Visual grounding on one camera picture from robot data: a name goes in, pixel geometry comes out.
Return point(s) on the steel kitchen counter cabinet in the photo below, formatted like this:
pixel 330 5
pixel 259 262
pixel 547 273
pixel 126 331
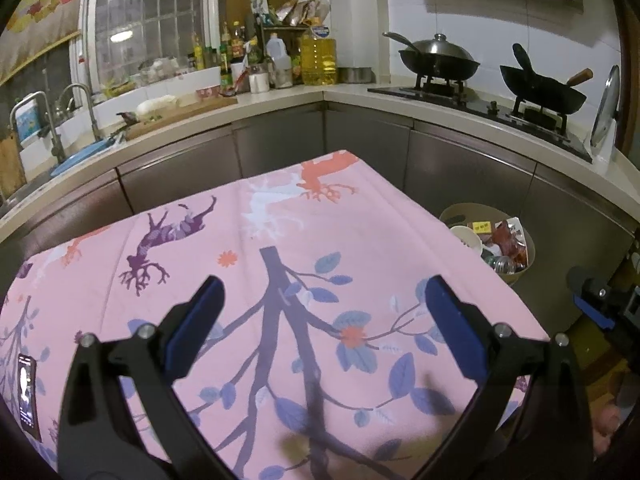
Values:
pixel 280 145

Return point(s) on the white radish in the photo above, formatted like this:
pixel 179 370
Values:
pixel 157 105

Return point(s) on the black wok with steel lid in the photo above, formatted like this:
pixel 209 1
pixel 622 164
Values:
pixel 440 57

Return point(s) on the wooden cutting board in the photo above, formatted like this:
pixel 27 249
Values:
pixel 190 110

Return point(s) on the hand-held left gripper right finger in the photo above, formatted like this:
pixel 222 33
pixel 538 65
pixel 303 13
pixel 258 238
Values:
pixel 455 325

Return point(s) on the white plastic jug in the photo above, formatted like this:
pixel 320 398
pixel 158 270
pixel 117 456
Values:
pixel 279 62

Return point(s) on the red snack wrapper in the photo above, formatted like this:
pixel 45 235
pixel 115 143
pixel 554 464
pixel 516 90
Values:
pixel 512 245

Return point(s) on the steel bowl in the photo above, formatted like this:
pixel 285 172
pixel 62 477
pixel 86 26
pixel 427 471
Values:
pixel 356 75

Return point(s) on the glass pot lid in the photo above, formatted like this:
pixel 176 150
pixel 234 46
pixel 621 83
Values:
pixel 604 110

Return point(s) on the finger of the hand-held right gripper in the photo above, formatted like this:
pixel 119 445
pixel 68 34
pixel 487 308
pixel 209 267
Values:
pixel 595 310

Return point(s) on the barred kitchen window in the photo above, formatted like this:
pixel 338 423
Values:
pixel 150 15

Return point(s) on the yellow packet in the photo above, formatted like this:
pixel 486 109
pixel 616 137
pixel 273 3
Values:
pixel 482 226

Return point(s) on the blue tray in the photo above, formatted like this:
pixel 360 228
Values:
pixel 80 157

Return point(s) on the white paper cup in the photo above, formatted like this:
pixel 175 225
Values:
pixel 259 83

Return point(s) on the beige waste bin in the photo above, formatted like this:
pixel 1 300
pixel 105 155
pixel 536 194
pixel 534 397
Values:
pixel 529 260

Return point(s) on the colourful wall poster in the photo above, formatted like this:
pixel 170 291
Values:
pixel 40 15

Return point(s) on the black gas stove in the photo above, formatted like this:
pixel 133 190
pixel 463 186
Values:
pixel 480 110

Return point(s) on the pink printed tablecloth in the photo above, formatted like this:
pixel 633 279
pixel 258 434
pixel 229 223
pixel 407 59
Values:
pixel 300 240

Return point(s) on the small wooden board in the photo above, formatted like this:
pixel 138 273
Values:
pixel 11 170

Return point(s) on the black smartphone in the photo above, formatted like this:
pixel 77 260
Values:
pixel 27 395

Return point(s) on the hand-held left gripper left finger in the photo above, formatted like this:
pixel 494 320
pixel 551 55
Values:
pixel 200 320

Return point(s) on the steel kitchen faucet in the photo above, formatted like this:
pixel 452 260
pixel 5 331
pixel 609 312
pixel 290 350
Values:
pixel 52 135
pixel 90 110

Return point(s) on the yellow cooking oil bottle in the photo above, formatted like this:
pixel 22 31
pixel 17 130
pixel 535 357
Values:
pixel 318 57

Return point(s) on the clear bottle with green label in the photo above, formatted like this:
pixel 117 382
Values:
pixel 500 263

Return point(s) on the rack of seasoning packets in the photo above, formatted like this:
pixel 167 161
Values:
pixel 295 10

